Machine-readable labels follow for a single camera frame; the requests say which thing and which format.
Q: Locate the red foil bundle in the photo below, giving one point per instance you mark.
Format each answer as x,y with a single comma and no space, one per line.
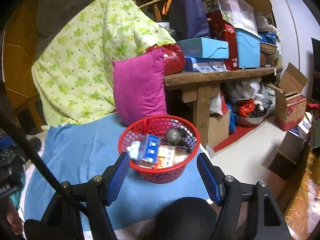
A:
174,59

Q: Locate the green clover quilt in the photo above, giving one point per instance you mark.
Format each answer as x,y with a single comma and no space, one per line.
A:
74,75

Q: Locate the brown cardboard box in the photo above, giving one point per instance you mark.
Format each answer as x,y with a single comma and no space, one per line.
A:
218,129

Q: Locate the wooden bench table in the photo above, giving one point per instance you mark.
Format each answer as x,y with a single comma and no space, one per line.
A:
198,88

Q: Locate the steel bowl with trash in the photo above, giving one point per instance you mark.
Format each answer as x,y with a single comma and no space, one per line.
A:
248,112

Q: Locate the clear plastic storage box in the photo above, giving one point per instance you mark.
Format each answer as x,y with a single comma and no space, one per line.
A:
239,14

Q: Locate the red white medicine box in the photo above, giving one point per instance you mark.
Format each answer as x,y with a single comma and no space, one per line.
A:
169,156

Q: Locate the light blue fashion box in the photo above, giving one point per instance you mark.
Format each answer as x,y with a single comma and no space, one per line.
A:
204,48

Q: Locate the person left hand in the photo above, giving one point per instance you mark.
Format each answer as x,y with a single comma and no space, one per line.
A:
10,213

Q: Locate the red ribbon bow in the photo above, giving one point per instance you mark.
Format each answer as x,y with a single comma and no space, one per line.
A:
145,126

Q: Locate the red mesh basket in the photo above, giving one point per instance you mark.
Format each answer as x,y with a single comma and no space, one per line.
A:
158,127

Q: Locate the open cardboard carton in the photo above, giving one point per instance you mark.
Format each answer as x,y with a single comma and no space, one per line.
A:
290,102

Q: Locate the navy blue bag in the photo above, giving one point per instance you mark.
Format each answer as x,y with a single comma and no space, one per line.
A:
187,18

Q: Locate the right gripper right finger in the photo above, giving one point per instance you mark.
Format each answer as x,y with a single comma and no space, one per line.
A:
212,177

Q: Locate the orange wooden cabinet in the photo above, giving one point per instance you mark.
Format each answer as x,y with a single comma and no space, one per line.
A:
19,55

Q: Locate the blue fleece blanket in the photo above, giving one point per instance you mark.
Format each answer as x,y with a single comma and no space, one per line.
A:
77,153

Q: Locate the white paper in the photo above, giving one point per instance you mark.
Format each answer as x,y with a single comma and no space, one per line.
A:
133,150

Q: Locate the magenta pillow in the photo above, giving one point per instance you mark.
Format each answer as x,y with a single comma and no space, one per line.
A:
138,88

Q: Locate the light blue storage bin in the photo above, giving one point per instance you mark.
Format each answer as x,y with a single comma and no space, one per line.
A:
248,46

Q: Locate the dark red gift box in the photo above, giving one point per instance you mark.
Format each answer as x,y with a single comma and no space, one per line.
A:
222,30

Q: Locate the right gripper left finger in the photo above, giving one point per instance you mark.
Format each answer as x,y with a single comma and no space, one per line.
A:
114,177

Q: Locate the black plastic bag ball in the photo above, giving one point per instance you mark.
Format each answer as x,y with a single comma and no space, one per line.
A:
175,136

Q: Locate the blue white small box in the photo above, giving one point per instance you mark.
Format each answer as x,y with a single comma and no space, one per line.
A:
148,150

